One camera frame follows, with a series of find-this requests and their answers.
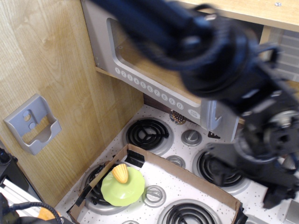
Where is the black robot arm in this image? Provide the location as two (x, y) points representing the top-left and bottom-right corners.
(96, 0), (299, 209)

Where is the brown cardboard box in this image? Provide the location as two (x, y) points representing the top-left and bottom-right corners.
(58, 146), (248, 224)

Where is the black equipment at left edge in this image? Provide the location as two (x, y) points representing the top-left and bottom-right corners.
(0, 148), (29, 192)

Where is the grey back stove knob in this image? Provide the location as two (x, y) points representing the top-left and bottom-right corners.
(181, 130), (202, 147)

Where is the green toy plate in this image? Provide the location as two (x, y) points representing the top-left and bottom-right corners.
(100, 167), (145, 206)

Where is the back left black burner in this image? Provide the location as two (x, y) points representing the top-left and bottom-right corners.
(125, 119), (170, 150)

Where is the front right black burner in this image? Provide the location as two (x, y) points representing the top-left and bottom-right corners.
(166, 203), (216, 224)

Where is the grey front stove knob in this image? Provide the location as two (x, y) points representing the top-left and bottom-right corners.
(142, 185), (166, 208)

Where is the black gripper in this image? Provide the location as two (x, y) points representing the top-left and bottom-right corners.
(205, 140), (299, 209)

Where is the grey toy faucet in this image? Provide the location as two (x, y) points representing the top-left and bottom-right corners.
(282, 153), (298, 172)

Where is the hanging toy strainer spoon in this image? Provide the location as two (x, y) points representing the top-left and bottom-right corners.
(170, 110), (187, 125)

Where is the black braided cable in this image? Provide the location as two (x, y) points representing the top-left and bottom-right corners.
(0, 193), (63, 224)

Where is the hanging black toy spatula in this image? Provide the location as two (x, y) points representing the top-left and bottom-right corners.
(208, 131), (220, 139)

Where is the orange object bottom left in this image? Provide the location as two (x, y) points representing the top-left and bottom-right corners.
(37, 207), (56, 221)

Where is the grey stove knob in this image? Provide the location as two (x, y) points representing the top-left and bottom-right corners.
(181, 130), (202, 147)
(142, 185), (166, 208)
(166, 155), (185, 168)

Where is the grey middle stove knob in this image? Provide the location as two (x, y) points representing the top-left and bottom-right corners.
(166, 155), (185, 168)

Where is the grey toy microwave door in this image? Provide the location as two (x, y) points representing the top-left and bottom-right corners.
(81, 0), (239, 142)

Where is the back right black burner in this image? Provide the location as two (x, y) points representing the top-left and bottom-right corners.
(192, 150), (244, 187)

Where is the black burner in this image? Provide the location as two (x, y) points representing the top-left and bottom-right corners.
(192, 150), (244, 187)
(125, 119), (170, 150)
(85, 163), (110, 206)
(166, 203), (216, 224)

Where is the front left black burner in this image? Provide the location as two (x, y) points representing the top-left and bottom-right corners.
(85, 163), (110, 206)

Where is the yellow toy corn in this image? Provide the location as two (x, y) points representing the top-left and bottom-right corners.
(112, 164), (129, 184)

